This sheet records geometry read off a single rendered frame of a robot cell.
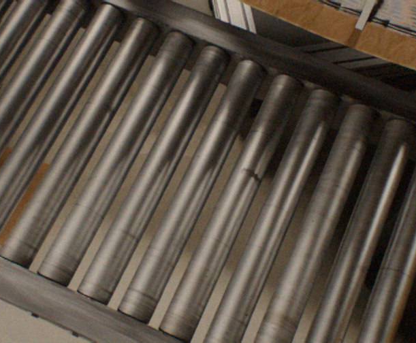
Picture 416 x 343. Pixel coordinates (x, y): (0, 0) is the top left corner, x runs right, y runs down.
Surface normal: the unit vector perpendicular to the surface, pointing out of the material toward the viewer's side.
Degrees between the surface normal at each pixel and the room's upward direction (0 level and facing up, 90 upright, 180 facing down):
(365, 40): 69
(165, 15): 0
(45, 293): 0
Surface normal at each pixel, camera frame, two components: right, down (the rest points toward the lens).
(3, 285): 0.02, -0.36
